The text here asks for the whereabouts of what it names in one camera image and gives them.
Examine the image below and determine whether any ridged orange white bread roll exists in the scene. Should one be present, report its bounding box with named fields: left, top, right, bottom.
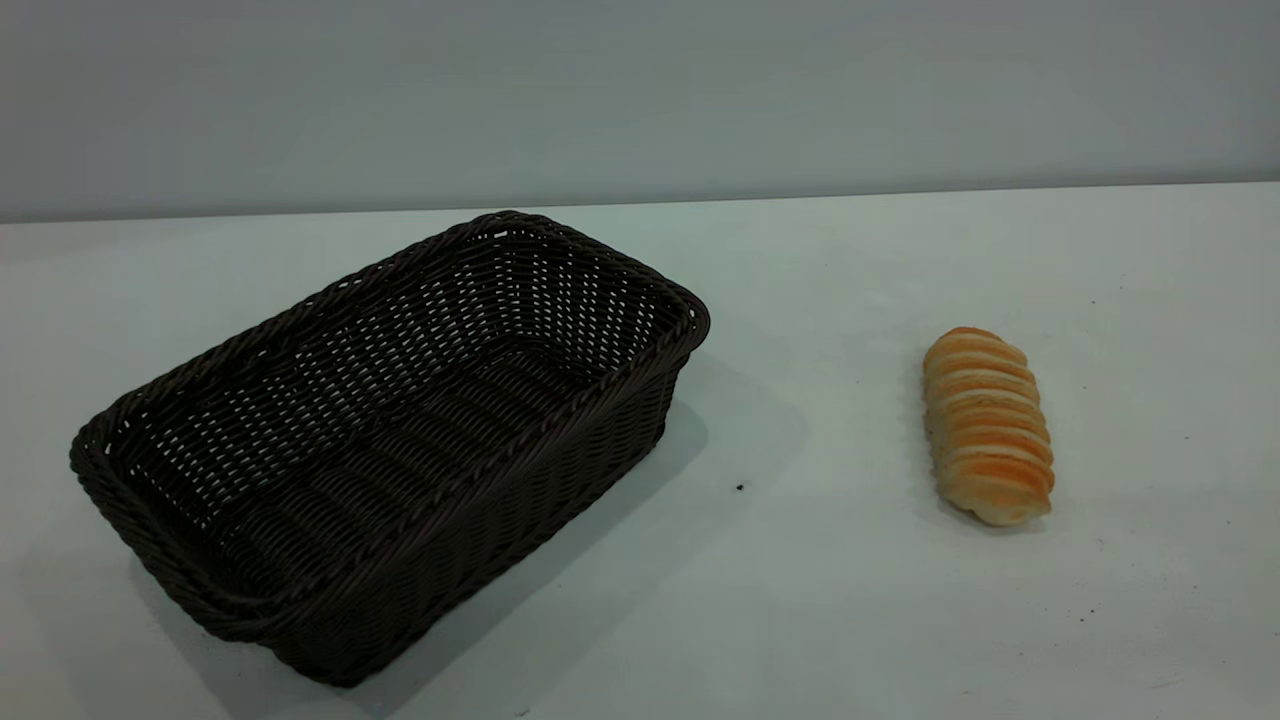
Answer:
left=921, top=326, right=1057, bottom=528

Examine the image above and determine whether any black woven wicker basket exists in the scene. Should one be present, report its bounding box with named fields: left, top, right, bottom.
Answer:
left=69, top=210, right=712, bottom=689

